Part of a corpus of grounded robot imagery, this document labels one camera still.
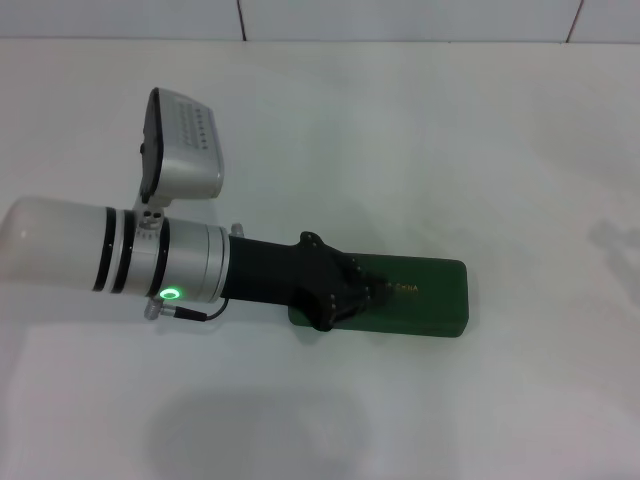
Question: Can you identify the left gripper cable with plug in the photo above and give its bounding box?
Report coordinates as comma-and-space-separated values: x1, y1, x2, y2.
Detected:
142, 297, 230, 323

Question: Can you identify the green glasses case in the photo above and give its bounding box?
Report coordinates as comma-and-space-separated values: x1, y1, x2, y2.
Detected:
288, 253, 470, 340

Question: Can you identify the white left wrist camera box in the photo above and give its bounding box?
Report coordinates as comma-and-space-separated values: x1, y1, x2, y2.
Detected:
131, 87, 225, 211

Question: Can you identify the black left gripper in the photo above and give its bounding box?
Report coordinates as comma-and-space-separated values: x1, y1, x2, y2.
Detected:
221, 230, 392, 333

